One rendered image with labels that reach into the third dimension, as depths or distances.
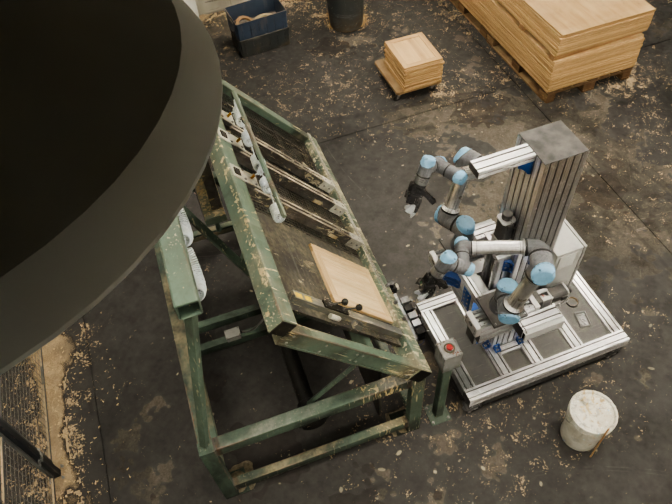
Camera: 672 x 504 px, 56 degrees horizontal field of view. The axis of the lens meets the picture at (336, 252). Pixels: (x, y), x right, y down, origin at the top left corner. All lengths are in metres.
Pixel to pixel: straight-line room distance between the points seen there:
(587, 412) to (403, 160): 2.90
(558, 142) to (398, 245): 2.35
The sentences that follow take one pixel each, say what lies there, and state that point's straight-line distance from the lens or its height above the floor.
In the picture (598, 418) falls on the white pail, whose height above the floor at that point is 0.35.
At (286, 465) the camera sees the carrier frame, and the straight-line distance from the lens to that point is 4.28.
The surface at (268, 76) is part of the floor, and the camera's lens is 7.16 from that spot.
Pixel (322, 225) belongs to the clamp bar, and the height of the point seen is 1.23.
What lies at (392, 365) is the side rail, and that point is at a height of 1.08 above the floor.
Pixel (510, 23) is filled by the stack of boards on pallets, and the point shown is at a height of 0.46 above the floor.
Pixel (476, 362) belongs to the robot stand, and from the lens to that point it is 4.56.
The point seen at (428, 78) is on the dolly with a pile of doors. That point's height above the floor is 0.20.
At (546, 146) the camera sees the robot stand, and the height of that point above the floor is 2.03.
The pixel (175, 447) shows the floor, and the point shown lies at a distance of 4.68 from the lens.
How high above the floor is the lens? 4.20
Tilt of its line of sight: 52 degrees down
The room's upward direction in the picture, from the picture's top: 5 degrees counter-clockwise
